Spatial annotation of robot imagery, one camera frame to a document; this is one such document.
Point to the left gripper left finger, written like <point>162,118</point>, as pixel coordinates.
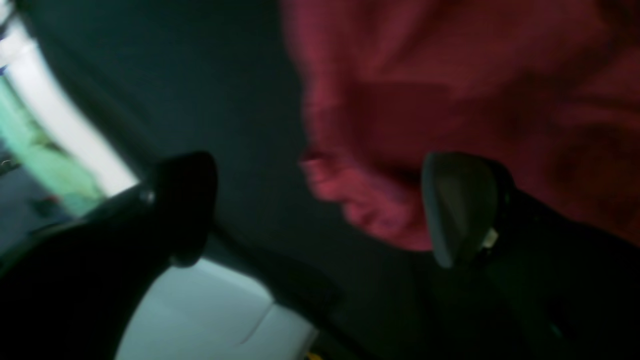
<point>69,291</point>

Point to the black table cloth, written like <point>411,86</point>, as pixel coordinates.
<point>165,77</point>

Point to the red long-sleeve T-shirt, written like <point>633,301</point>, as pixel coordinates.
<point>548,88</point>

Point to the white foam block left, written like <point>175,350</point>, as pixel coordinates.
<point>82,146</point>

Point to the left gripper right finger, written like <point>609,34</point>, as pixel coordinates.
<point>571,290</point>

